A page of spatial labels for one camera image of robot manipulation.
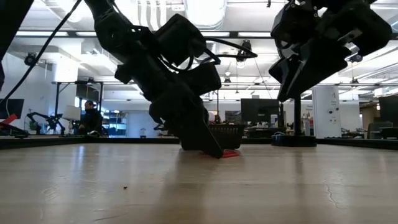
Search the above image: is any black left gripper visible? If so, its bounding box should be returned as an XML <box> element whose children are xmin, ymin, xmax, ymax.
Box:
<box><xmin>114</xmin><ymin>24</ymin><xmax>225</xmax><ymax>159</ymax></box>

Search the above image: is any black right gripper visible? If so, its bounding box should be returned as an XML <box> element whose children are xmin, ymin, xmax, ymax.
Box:
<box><xmin>268</xmin><ymin>0</ymin><xmax>393</xmax><ymax>103</ymax></box>

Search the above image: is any red rubber band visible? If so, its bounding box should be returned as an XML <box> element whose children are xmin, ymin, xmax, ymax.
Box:
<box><xmin>201</xmin><ymin>149</ymin><xmax>241</xmax><ymax>159</ymax></box>

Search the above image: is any black slotted plastic bin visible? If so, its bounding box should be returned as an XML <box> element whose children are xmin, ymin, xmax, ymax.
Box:
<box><xmin>207</xmin><ymin>123</ymin><xmax>246</xmax><ymax>151</ymax></box>

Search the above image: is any white column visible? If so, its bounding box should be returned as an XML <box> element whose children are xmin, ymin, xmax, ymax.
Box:
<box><xmin>312</xmin><ymin>85</ymin><xmax>343</xmax><ymax>139</ymax></box>

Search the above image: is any black monitor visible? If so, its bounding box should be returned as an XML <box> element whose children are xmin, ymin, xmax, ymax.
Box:
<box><xmin>240</xmin><ymin>98</ymin><xmax>280</xmax><ymax>124</ymax></box>

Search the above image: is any black overhead beam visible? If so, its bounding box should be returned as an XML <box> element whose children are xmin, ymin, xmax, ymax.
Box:
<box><xmin>14</xmin><ymin>30</ymin><xmax>398</xmax><ymax>40</ymax></box>

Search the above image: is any dark screen panel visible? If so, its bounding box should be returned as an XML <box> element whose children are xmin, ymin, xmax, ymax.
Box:
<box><xmin>377</xmin><ymin>95</ymin><xmax>398</xmax><ymax>128</ymax></box>

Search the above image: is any person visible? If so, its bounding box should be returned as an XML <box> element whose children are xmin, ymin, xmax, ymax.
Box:
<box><xmin>78</xmin><ymin>100</ymin><xmax>104</xmax><ymax>136</ymax></box>

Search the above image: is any white box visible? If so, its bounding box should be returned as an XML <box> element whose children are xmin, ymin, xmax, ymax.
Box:
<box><xmin>62</xmin><ymin>105</ymin><xmax>82</xmax><ymax>121</ymax></box>

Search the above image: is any red bar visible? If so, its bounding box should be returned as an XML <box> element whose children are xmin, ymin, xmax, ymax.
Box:
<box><xmin>0</xmin><ymin>113</ymin><xmax>18</xmax><ymax>129</ymax></box>

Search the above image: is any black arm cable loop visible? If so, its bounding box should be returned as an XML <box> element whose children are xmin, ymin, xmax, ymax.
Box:
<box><xmin>186</xmin><ymin>36</ymin><xmax>259</xmax><ymax>71</ymax></box>

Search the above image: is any black aluminium table frame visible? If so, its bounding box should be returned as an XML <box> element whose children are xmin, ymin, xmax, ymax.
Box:
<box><xmin>0</xmin><ymin>135</ymin><xmax>398</xmax><ymax>151</ymax></box>

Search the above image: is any black metal rig frame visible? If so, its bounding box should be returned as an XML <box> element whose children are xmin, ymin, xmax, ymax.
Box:
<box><xmin>51</xmin><ymin>80</ymin><xmax>104</xmax><ymax>125</ymax></box>

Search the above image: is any black hanging cable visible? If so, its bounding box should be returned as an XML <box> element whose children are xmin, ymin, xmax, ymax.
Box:
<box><xmin>0</xmin><ymin>0</ymin><xmax>83</xmax><ymax>105</ymax></box>

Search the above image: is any black wall screen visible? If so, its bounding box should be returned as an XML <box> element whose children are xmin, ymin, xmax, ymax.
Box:
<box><xmin>0</xmin><ymin>98</ymin><xmax>25</xmax><ymax>120</ymax></box>

